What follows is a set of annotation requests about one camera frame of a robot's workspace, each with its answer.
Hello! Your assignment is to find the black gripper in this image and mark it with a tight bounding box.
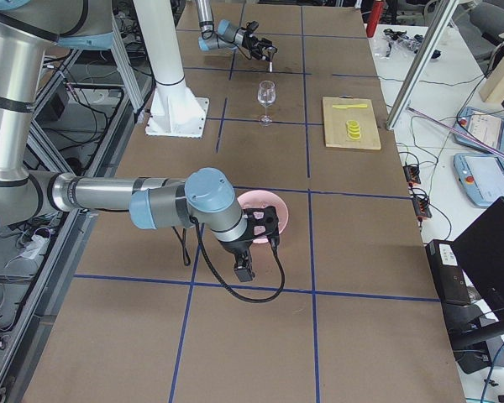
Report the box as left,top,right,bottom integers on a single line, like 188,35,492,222
241,33,272,62
220,227,255,282

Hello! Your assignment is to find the clear wine glass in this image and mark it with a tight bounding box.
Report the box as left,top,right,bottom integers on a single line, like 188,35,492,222
257,81,276,126

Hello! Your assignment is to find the pink bowl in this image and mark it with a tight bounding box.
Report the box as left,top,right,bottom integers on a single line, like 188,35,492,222
238,190,289,233

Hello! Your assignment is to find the yellow plastic knife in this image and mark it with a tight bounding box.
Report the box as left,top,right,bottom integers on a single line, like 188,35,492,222
332,103,369,110

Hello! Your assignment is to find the bamboo cutting board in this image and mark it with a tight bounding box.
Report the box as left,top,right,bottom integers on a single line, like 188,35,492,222
322,97,381,151

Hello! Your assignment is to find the lemon slice rightmost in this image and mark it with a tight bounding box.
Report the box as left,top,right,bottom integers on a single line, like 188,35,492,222
346,120,360,128

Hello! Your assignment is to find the lemon slice leftmost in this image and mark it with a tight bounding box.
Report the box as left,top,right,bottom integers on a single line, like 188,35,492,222
348,133,361,141

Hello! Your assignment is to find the orange connector block near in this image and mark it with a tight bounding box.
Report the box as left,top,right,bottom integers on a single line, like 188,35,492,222
412,194,432,221

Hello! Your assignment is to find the orange connector block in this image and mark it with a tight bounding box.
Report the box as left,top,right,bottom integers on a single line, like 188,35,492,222
403,164,422,188
412,194,432,221

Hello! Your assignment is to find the orange connector block far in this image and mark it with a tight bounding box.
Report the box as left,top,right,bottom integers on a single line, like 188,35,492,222
403,164,422,188

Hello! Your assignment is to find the black box with label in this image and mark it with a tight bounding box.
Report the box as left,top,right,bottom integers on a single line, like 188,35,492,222
425,239,470,306

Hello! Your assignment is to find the blue teach pendant far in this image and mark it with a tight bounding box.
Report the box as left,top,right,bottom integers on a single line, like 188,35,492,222
451,107,504,152

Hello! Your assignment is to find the blue teach pendant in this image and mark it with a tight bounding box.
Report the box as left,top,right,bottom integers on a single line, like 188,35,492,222
451,107,504,152
454,153,504,208

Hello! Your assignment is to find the black laptop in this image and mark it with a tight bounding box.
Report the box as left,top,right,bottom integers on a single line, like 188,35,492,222
452,196,504,314

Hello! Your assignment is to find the blue teach pendant near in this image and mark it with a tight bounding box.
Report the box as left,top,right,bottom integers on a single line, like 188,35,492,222
454,153,504,208

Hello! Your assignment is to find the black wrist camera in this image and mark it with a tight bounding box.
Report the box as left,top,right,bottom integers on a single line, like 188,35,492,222
242,206,280,248
245,21,259,34

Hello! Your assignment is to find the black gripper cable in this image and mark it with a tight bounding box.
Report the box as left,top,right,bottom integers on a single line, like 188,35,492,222
176,217,286,302
234,35,260,62

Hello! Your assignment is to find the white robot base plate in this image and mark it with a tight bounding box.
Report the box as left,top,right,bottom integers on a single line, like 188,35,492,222
145,86,210,139

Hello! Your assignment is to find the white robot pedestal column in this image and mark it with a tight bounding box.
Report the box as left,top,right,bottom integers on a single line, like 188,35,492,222
134,0,185,86

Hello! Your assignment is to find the aluminium frame post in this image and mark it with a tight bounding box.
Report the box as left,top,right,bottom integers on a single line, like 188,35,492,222
386,0,459,130

